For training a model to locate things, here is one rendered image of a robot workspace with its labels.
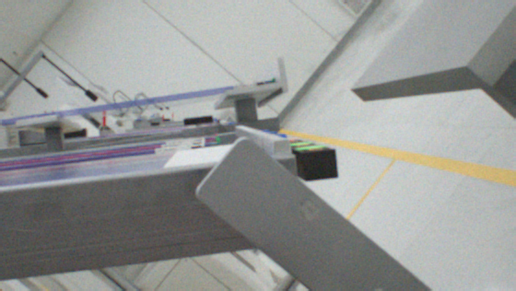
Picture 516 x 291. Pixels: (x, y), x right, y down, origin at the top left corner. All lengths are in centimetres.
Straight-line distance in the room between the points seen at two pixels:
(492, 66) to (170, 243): 46
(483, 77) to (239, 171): 43
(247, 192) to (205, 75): 815
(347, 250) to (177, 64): 818
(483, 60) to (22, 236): 53
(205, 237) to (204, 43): 815
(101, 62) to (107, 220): 822
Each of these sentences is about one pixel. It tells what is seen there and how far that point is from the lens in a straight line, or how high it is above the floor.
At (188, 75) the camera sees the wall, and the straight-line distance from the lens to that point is 856.
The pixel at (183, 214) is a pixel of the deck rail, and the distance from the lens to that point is 46.
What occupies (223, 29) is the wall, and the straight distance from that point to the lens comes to 862.
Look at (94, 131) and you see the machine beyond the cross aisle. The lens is 553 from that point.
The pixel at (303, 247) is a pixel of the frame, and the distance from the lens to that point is 42.
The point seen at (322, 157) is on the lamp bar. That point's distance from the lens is 79.
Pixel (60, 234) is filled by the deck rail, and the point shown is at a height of 81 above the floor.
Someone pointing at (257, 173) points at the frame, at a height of 74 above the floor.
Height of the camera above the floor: 78
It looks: 5 degrees down
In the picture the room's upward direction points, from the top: 50 degrees counter-clockwise
